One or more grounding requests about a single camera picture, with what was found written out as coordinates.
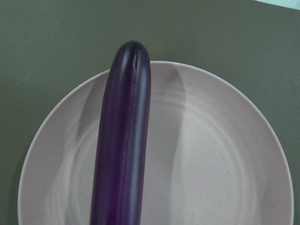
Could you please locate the pink plate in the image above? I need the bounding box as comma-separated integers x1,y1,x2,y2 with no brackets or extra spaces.
18,61,294,225

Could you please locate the purple eggplant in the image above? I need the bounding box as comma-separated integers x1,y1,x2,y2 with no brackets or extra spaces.
90,41,151,225

